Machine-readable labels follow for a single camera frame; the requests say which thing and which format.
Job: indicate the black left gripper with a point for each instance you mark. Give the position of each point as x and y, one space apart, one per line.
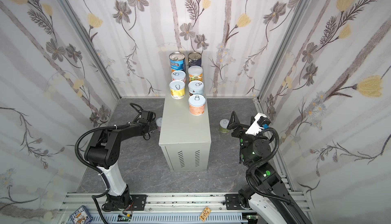
149 120

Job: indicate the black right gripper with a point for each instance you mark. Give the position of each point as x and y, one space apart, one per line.
239 131

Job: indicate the white-lid green label can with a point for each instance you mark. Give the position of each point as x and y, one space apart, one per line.
223 126

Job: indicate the white-lid pink can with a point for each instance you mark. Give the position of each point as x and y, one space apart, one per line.
178 75
159 122

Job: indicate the white-lid yellow can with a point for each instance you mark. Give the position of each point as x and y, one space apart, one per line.
177 89

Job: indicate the white-lid grey can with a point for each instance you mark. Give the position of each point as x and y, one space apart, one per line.
196 88

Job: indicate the white-lid pink can front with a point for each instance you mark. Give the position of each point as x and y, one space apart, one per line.
178 75

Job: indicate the green orange label can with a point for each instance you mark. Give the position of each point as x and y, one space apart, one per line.
195 73

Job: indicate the blue label soup can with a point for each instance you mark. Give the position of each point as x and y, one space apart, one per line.
177 61

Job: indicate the dark can with gold lid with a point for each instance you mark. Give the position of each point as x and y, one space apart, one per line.
194 59

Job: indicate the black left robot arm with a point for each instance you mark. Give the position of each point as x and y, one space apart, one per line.
99 149

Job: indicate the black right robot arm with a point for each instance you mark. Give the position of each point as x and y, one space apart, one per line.
265 192

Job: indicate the grey metal cabinet box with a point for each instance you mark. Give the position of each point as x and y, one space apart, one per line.
185 139

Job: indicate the small orange tag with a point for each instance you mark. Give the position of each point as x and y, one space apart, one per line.
205 213

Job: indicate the blue printed card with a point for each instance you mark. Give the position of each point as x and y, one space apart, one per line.
81 216

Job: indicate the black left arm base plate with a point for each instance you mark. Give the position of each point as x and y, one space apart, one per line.
137 202

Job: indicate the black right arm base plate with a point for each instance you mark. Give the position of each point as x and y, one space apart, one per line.
232 202

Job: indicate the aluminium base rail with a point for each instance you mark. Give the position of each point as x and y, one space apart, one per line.
156 203

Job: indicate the white cable duct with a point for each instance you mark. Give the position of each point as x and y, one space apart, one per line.
175 218

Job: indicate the aluminium corner wall post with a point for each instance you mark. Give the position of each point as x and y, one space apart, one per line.
289 34

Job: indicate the left corner wall post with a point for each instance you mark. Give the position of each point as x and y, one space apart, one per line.
83 36

